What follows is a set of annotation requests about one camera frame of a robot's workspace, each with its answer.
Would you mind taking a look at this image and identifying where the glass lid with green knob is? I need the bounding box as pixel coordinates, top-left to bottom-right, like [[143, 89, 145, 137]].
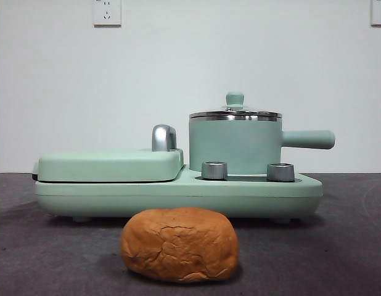
[[189, 91, 283, 121]]

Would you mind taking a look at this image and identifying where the brown potato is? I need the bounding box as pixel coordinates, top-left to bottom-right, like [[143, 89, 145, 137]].
[[120, 207, 239, 284]]

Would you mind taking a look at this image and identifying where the mint green steamer pot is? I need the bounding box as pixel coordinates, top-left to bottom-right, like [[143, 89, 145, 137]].
[[188, 116, 336, 173]]

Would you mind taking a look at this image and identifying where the silver control knob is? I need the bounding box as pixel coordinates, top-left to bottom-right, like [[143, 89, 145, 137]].
[[266, 162, 295, 182], [201, 161, 229, 180]]

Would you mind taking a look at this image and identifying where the mint green breakfast maker base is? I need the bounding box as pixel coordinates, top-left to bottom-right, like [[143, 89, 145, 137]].
[[35, 163, 323, 223]]

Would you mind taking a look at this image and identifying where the mint green hinged grill cover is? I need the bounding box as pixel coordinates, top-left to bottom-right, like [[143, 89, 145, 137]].
[[33, 147, 185, 183]]

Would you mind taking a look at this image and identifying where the chrome grill cover handle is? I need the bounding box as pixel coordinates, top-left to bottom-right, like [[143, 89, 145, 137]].
[[151, 124, 178, 152]]

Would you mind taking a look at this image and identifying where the white wall socket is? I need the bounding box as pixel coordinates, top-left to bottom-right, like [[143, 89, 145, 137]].
[[92, 0, 122, 27], [371, 0, 381, 27]]

